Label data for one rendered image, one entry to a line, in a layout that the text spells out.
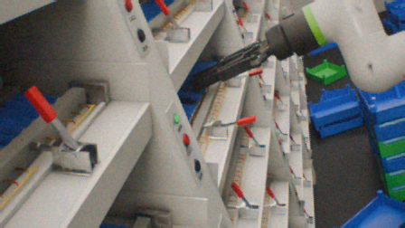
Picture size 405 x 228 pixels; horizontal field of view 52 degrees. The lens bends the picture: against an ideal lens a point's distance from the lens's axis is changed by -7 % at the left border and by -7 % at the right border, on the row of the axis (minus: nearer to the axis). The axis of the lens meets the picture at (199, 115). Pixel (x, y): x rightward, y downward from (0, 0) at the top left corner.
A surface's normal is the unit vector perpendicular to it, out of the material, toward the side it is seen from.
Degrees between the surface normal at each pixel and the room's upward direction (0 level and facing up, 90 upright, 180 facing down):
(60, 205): 21
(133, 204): 90
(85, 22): 90
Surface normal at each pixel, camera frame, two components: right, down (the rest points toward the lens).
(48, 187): -0.01, -0.90
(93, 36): -0.18, 0.42
